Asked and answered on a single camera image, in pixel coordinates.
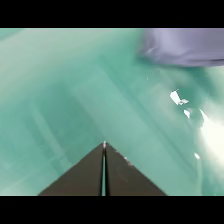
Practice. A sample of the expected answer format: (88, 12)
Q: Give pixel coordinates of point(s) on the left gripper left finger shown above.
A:
(83, 176)

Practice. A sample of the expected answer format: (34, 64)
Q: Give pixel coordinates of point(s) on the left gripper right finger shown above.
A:
(128, 176)

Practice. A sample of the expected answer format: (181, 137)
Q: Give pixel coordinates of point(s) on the lavender garment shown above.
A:
(186, 46)

